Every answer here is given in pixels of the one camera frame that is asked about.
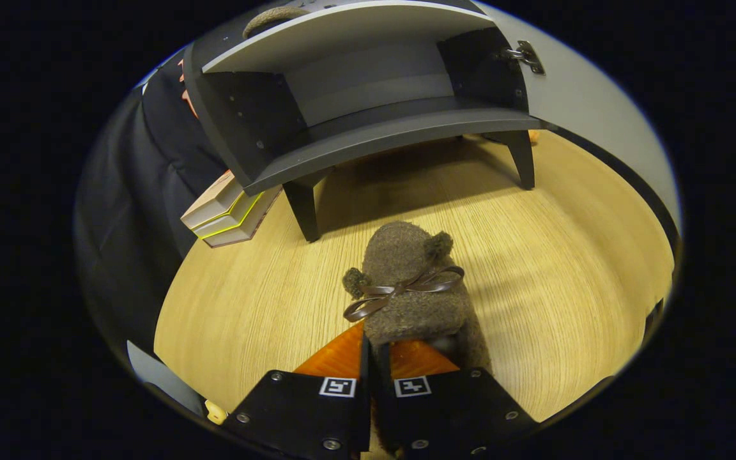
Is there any dark grey shoe cabinet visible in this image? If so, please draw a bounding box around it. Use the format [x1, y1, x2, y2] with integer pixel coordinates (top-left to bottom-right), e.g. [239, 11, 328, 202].
[183, 0, 544, 243]

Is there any white shoe cabinet door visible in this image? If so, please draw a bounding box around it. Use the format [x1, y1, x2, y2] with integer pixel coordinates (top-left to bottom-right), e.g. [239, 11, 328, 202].
[470, 0, 683, 237]

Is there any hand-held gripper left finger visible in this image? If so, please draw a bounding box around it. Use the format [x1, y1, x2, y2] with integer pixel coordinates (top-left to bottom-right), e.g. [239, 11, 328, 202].
[221, 321, 372, 460]

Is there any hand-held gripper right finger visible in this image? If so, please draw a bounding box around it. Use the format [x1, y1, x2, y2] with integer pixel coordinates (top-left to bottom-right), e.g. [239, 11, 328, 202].
[374, 339, 541, 460]

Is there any tan cover book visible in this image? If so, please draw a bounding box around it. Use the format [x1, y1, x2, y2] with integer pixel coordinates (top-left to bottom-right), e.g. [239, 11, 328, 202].
[202, 185, 282, 249]

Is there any black backdrop cloth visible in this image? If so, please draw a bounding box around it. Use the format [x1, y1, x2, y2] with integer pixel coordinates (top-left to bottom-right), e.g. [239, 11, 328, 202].
[77, 61, 234, 358]

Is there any metal door hinge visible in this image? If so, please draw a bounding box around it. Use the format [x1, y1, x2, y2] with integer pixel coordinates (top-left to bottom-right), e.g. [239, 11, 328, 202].
[502, 40, 546, 76]

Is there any book with yellow edge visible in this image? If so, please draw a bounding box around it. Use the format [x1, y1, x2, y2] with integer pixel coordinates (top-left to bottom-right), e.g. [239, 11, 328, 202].
[192, 190, 266, 240]

